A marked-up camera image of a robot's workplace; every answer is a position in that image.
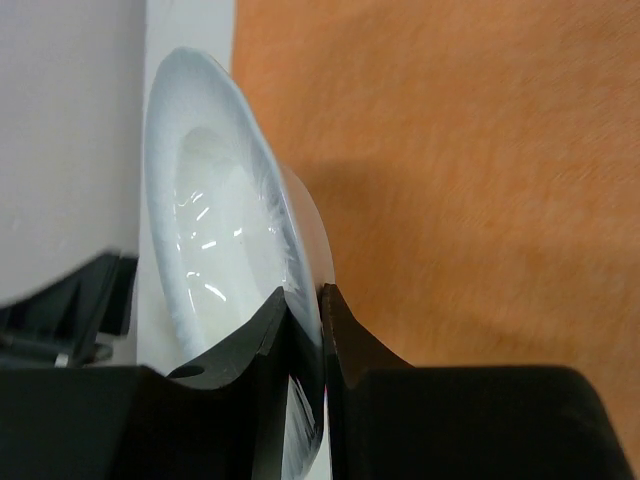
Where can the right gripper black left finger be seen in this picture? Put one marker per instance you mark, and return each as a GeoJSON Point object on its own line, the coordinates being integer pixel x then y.
{"type": "Point", "coordinates": [232, 426]}

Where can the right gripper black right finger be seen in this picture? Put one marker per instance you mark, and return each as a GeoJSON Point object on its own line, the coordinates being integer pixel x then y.
{"type": "Point", "coordinates": [359, 374]}

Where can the clear plastic plate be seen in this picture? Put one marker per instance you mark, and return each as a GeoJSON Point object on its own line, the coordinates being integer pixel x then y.
{"type": "Point", "coordinates": [230, 225]}

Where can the orange cloth napkin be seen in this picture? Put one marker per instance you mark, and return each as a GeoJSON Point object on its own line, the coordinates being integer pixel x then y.
{"type": "Point", "coordinates": [477, 167]}

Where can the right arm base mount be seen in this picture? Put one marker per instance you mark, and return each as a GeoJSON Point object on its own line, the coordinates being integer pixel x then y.
{"type": "Point", "coordinates": [73, 321]}

